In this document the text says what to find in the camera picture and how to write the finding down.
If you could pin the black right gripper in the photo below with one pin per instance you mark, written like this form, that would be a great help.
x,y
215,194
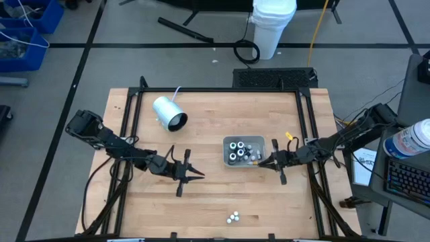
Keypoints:
x,y
294,157

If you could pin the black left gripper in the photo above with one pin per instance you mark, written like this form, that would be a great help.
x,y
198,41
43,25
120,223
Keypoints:
x,y
168,166

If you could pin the grey plastic bin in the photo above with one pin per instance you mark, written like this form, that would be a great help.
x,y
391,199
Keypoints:
x,y
259,142

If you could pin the blue-capped food coloring bottle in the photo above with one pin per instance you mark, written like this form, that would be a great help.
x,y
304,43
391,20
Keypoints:
x,y
240,153

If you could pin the purple-capped food coloring bottle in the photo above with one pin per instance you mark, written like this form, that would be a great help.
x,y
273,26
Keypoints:
x,y
240,144

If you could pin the black-capped food coloring bottle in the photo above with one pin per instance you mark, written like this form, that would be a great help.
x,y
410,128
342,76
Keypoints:
x,y
232,157

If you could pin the green-capped food coloring bottle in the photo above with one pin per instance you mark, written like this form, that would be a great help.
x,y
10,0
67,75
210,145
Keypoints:
x,y
232,146

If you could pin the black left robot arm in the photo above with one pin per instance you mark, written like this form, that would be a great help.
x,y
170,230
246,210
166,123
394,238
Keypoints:
x,y
107,141

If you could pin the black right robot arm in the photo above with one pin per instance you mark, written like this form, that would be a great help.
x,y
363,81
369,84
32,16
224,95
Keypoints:
x,y
352,132

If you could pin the white cylindrical spotlight lamp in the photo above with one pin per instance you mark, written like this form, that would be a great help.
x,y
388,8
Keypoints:
x,y
166,112

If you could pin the black perforated metal case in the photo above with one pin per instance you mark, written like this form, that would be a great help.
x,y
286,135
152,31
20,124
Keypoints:
x,y
272,78

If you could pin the silver aluminium profile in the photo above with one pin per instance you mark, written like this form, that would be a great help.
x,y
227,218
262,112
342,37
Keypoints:
x,y
126,240
312,240

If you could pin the black floor clamp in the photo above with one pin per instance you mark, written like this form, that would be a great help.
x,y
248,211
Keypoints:
x,y
351,202

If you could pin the white paper sheet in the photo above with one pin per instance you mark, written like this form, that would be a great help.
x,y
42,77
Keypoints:
x,y
364,171

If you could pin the dark grey desk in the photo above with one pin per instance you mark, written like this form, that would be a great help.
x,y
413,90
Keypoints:
x,y
378,181

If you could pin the white trash can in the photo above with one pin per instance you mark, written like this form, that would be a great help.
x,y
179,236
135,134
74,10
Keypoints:
x,y
268,33

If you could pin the black keyboard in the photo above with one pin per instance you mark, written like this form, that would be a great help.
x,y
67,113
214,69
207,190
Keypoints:
x,y
408,179

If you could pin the white wipes canister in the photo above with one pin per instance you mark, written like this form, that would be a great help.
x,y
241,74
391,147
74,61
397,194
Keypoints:
x,y
408,139

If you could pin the black rod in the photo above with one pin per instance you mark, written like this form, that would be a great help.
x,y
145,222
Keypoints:
x,y
184,30

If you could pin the grey flat panel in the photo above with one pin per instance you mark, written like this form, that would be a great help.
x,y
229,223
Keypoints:
x,y
413,101

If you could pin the black device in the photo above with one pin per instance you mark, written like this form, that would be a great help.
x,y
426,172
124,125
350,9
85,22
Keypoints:
x,y
425,69

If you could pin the blue storage bin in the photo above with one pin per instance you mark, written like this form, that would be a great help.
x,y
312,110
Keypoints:
x,y
33,62
50,20

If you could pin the grey metal bar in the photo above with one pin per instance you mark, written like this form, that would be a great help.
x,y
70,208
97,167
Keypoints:
x,y
13,81

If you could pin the black aluminium table frame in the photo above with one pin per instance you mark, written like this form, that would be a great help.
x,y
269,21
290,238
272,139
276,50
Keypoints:
x,y
218,89

